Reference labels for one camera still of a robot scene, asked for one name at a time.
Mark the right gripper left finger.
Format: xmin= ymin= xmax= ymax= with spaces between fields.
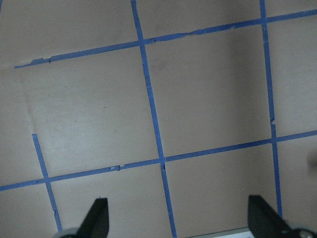
xmin=74 ymin=198 xmax=109 ymax=238

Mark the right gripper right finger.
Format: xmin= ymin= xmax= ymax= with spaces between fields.
xmin=247 ymin=195 xmax=297 ymax=238

